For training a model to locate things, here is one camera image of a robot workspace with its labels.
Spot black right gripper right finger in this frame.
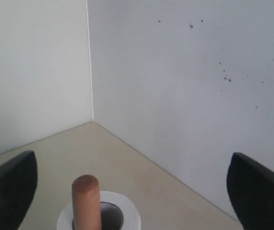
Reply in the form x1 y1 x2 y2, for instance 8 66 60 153
226 152 274 230

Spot wooden paper towel holder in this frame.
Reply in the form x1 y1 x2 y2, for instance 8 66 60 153
71 174 102 230

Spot white printed paper towel roll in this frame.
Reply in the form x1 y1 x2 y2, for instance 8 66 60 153
57 191 141 230

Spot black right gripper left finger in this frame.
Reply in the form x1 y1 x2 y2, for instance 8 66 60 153
0 150 38 230

